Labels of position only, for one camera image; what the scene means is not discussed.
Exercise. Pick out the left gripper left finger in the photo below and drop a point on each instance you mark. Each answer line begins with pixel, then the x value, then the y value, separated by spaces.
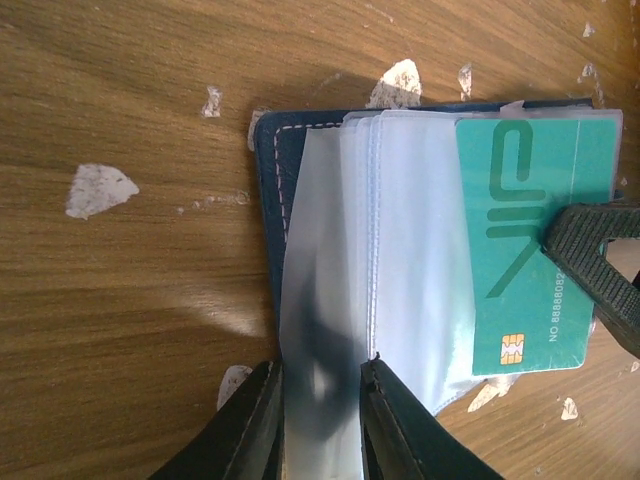
pixel 244 440

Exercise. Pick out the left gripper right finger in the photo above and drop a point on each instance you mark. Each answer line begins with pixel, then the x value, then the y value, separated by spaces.
pixel 402 440

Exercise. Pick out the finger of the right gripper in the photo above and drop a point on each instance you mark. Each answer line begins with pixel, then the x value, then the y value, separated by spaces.
pixel 574 241

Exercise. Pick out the teal credit card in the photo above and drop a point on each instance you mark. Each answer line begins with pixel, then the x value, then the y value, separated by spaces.
pixel 517 174

